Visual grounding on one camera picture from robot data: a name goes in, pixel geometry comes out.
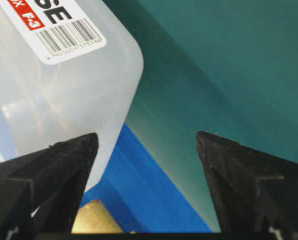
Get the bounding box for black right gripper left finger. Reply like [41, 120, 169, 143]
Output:
[0, 133, 99, 240]

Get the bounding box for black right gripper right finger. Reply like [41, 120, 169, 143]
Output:
[196, 131, 298, 240]

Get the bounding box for translucent plastic tool box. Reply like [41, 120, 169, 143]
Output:
[0, 0, 144, 189]

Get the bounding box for blue tape strip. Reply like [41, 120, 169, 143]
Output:
[81, 124, 211, 233]

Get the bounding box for white FREE CASE label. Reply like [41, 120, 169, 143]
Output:
[0, 0, 107, 65]

